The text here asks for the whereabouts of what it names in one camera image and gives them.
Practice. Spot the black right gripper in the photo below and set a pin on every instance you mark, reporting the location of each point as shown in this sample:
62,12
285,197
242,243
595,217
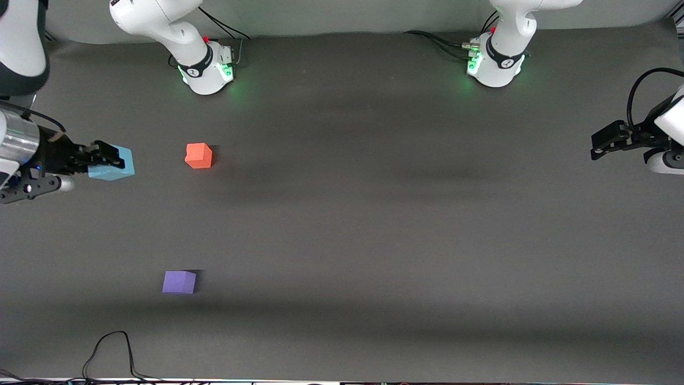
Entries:
55,155

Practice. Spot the purple foam block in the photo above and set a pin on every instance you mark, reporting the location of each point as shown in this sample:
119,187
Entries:
179,282

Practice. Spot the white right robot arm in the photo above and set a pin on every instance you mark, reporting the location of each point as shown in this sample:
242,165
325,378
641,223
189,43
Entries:
203,75

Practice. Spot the aluminium frame profile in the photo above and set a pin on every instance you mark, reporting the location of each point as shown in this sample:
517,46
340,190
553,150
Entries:
679,27

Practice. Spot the dark grey table mat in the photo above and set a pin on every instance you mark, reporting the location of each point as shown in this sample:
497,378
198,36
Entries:
347,240

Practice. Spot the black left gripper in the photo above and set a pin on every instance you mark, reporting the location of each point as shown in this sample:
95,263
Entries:
643,135

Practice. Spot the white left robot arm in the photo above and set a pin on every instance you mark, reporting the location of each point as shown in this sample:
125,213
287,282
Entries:
499,69

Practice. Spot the light blue foam block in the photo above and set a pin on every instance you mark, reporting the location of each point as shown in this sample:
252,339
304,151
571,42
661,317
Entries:
115,175

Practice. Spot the orange foam block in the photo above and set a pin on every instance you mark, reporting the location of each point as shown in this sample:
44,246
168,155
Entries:
198,156

